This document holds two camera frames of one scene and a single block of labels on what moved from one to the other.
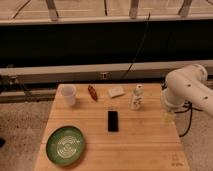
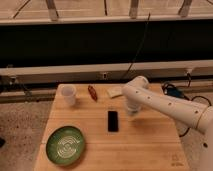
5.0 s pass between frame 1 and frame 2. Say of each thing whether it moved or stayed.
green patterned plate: stayed
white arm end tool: moved
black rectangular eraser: stayed
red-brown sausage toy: stayed
